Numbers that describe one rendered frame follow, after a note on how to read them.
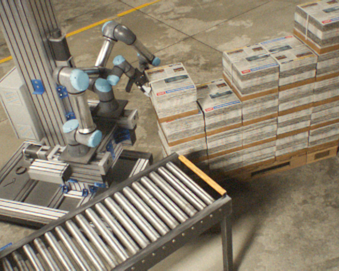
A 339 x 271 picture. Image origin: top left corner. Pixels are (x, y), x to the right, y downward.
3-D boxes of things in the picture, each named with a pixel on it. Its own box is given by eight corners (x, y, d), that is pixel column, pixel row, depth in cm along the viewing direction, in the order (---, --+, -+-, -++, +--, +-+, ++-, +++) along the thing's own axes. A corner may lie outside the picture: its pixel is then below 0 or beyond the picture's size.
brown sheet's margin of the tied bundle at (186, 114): (154, 111, 313) (153, 106, 310) (192, 101, 317) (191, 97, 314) (159, 123, 301) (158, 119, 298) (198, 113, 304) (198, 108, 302)
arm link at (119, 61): (109, 64, 284) (115, 54, 287) (120, 74, 291) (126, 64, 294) (117, 63, 278) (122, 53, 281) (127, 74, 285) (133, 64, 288)
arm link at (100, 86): (105, 102, 314) (101, 87, 305) (94, 97, 322) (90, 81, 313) (118, 95, 320) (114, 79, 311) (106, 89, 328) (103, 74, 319)
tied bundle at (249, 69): (222, 77, 339) (221, 50, 324) (256, 68, 343) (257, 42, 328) (241, 102, 310) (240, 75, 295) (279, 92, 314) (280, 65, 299)
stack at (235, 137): (164, 172, 383) (151, 94, 331) (284, 137, 400) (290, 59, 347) (177, 202, 353) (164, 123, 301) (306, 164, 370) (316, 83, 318)
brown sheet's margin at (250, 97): (222, 76, 338) (222, 71, 336) (256, 68, 342) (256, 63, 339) (241, 101, 309) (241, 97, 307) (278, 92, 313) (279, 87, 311)
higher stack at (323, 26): (284, 138, 400) (294, 5, 318) (313, 129, 404) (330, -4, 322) (305, 164, 370) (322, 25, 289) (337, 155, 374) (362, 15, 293)
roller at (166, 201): (145, 181, 272) (146, 174, 270) (190, 226, 241) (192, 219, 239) (138, 182, 269) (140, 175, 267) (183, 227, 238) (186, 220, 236)
